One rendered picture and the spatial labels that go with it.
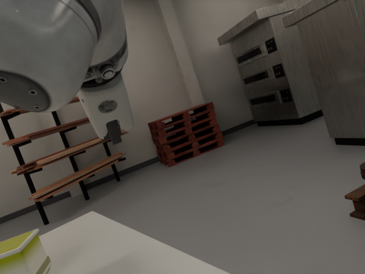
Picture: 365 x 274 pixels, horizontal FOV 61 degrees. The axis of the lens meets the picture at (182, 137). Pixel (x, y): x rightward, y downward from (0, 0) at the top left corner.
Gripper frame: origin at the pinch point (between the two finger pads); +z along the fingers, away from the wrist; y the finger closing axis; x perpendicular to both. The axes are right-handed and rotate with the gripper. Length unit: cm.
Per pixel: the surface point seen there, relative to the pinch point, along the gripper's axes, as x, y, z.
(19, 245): 17.2, -9.5, 6.0
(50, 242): 18.0, -5.3, 26.9
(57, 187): 79, 180, 438
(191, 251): -35, -8, 219
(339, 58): -270, 99, 208
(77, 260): 11.7, -13.6, 12.6
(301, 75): -392, 192, 407
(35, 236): 16.1, -7.9, 10.1
